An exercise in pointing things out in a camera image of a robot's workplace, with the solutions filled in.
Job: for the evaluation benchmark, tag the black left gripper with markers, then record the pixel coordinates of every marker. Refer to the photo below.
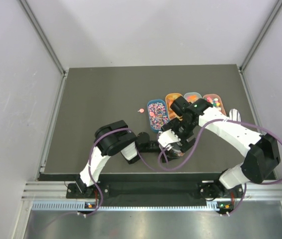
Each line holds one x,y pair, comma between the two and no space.
156,145

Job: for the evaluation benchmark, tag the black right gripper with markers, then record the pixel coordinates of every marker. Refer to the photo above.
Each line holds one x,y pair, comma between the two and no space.
184,144

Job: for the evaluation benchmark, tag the silver metal scoop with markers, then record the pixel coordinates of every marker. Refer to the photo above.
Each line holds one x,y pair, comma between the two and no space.
234,115

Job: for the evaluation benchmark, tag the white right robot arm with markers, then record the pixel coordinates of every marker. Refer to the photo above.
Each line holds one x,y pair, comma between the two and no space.
261,152

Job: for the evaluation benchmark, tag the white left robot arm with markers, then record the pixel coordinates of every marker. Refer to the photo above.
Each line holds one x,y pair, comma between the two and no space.
110,140

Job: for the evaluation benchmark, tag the light blue candy tray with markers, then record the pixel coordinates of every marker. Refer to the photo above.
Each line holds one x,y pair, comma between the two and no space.
192,96

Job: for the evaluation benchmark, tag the orange candy tray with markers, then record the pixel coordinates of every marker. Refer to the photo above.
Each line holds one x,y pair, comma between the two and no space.
169,100

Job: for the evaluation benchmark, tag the pink candy tray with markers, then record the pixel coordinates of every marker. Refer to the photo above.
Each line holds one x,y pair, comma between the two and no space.
216,101

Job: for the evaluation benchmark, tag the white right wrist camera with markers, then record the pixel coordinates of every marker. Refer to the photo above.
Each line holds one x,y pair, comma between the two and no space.
168,137

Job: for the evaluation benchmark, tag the aluminium front frame rail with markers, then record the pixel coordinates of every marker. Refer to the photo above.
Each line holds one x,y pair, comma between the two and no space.
60,190

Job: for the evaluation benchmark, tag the aluminium right frame post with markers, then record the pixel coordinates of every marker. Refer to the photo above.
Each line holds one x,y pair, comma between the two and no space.
261,35

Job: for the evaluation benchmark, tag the aluminium frame post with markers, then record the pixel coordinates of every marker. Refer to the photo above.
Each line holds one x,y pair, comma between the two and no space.
261,35
42,36

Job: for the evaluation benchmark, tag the aluminium left frame post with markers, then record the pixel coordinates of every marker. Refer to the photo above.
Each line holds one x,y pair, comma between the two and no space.
42,36

